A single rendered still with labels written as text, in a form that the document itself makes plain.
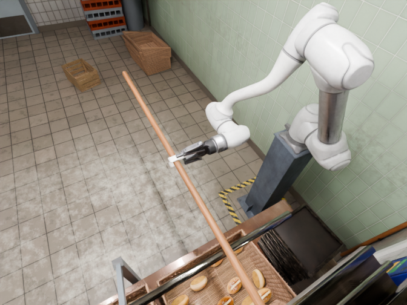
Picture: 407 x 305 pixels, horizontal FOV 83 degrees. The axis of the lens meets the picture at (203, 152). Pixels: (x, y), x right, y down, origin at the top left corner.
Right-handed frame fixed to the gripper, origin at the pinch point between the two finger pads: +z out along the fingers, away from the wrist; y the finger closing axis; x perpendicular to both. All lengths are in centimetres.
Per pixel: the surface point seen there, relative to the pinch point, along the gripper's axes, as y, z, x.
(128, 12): 87, -78, 386
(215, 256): 0.8, 4.7, -45.6
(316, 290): -25, -8, -68
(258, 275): 53, -22, -57
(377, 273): -28, -23, -72
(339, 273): -25, -16, -68
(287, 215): 1, -30, -45
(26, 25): 103, 84, 434
